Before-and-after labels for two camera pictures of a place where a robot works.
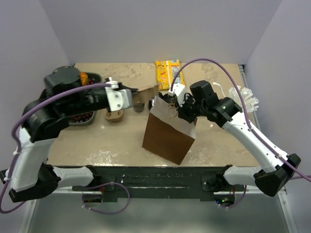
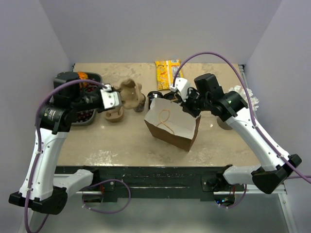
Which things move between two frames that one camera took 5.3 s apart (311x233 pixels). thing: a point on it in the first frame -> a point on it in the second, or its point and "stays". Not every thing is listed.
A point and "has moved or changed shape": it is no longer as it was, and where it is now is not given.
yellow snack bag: [166, 71] stays
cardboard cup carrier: [147, 88] has moved or changed shape
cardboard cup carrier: [114, 116] stays
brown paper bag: [168, 134] has moved or changed shape
